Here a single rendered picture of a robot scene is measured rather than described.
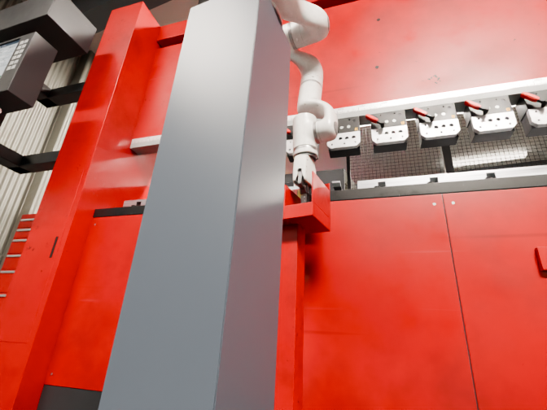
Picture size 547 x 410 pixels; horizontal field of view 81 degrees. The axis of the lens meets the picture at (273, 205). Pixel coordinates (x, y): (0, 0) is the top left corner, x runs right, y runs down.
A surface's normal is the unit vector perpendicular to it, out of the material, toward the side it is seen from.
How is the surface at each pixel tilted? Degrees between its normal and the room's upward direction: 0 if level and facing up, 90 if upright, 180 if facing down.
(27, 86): 90
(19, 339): 90
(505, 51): 90
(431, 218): 90
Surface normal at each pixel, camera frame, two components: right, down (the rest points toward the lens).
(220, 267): -0.39, -0.38
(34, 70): 0.95, -0.07
